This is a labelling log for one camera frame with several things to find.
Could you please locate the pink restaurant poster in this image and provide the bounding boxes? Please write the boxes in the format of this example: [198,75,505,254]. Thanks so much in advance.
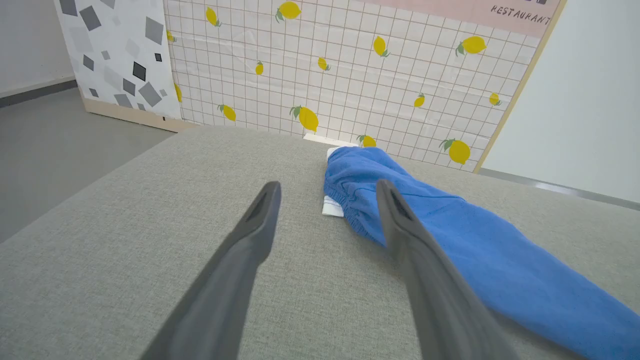
[367,0,564,39]

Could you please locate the lemon print grid panel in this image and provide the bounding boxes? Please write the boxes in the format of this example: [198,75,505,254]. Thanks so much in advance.
[163,0,568,174]

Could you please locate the grey terrazzo print panel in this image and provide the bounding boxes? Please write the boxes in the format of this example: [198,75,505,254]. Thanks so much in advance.
[54,0,199,134]

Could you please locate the white post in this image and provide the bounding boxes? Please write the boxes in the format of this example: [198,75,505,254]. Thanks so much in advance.
[303,132,359,149]

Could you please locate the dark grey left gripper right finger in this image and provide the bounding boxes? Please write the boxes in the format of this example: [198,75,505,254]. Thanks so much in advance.
[376,179,519,360]

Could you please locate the blue shorts with white stripe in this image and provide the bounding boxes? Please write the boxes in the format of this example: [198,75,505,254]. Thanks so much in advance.
[321,146,640,360]

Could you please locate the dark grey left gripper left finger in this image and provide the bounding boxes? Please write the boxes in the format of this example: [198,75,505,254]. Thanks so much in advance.
[141,181,282,360]

